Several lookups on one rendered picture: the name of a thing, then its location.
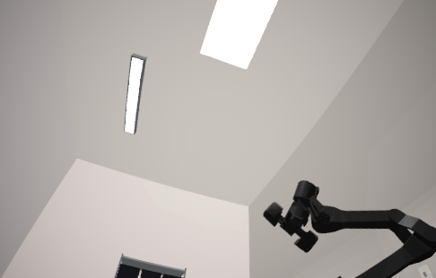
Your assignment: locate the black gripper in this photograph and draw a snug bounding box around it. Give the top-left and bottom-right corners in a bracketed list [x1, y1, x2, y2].
[263, 203, 318, 253]

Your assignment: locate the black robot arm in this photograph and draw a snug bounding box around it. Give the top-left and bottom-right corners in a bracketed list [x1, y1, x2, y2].
[286, 180, 436, 278]

